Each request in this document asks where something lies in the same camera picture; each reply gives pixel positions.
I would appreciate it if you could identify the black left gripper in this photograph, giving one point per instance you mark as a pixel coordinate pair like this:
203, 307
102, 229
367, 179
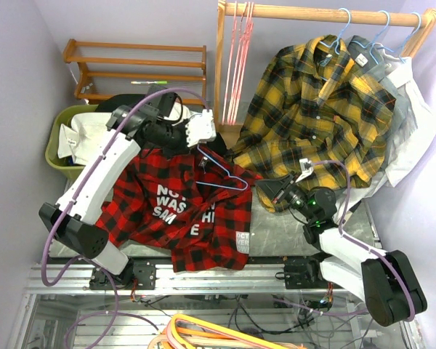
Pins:
184, 148

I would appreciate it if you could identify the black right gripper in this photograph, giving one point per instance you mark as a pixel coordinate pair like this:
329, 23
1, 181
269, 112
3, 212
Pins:
273, 187

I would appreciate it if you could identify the light blue wire hanger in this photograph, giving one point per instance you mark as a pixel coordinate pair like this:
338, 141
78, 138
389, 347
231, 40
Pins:
226, 174

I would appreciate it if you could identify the red black plaid shirt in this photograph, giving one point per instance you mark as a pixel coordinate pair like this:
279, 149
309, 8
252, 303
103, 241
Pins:
157, 202

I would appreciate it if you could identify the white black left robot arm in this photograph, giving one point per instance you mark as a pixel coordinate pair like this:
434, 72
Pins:
72, 219

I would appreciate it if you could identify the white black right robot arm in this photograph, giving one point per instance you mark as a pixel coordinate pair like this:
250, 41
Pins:
384, 281

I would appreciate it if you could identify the yellow plaid shirt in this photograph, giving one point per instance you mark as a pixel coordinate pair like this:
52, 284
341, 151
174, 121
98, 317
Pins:
314, 102

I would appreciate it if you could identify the white shirt in basket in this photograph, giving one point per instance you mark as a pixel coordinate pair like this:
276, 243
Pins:
79, 138

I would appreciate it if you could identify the blue hanger under yellow shirt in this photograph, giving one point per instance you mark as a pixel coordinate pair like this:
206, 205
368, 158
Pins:
339, 32

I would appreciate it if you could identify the white shirt on hanger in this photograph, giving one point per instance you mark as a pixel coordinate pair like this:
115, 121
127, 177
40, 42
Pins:
413, 126

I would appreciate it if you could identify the blue hanger under grey shirt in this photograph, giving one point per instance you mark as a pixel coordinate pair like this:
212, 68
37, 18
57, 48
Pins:
370, 45

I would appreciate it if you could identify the blue hanger under white shirt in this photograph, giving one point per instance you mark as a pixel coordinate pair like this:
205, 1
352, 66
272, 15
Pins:
399, 49

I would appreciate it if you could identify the green white marker pen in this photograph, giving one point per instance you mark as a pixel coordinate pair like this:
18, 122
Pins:
162, 82

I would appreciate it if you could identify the black garment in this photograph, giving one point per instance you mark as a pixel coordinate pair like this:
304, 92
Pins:
130, 100

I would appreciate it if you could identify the wooden shoe rack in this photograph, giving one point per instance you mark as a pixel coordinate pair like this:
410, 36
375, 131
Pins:
106, 69

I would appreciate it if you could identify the orange hangers pile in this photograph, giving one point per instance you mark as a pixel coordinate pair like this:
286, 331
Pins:
184, 331

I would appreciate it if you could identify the pink wire hangers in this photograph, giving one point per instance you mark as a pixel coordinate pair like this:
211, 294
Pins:
236, 67

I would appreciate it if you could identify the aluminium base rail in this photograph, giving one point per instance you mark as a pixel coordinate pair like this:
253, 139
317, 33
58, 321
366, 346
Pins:
162, 280

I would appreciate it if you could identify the wooden clothes rail frame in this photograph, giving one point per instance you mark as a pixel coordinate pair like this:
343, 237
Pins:
424, 22

